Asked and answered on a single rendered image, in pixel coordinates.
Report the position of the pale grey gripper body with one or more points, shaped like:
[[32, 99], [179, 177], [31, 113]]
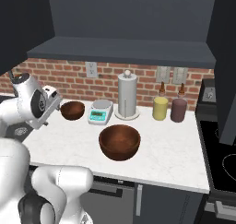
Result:
[[51, 107]]

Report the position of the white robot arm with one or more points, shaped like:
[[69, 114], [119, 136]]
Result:
[[14, 169]]

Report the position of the small brown wooden bowl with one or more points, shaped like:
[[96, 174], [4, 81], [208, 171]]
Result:
[[72, 111]]

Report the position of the large brown wooden bowl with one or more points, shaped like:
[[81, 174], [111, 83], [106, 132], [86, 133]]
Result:
[[120, 143]]

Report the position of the dark grey cabinet door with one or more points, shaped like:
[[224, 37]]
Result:
[[21, 25], [226, 64]]

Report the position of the white teal kitchen scale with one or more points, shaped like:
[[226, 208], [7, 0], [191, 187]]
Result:
[[100, 112]]

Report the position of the white paper towel holder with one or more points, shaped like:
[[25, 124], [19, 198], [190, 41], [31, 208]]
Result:
[[127, 94]]

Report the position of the yellow squeeze bottle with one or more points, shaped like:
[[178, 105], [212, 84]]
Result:
[[160, 108]]

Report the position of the grey dishwasher front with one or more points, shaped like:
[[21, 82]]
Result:
[[107, 206]]

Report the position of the maroon squeeze bottle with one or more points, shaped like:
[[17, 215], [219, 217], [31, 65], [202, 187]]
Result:
[[179, 110]]

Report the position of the dark grey base cupboard door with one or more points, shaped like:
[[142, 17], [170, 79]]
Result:
[[169, 206]]

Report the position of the silver stove knob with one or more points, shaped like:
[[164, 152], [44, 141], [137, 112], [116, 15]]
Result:
[[210, 95]]

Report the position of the black stove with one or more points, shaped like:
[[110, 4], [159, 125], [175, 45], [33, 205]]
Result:
[[219, 160]]

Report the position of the white wall outlet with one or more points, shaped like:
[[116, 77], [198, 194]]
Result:
[[91, 69]]

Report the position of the dark grey open wall cabinet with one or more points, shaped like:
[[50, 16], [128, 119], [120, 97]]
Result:
[[123, 25]]

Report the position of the white light switch plate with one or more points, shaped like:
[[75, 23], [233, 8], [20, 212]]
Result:
[[180, 76], [162, 74]]

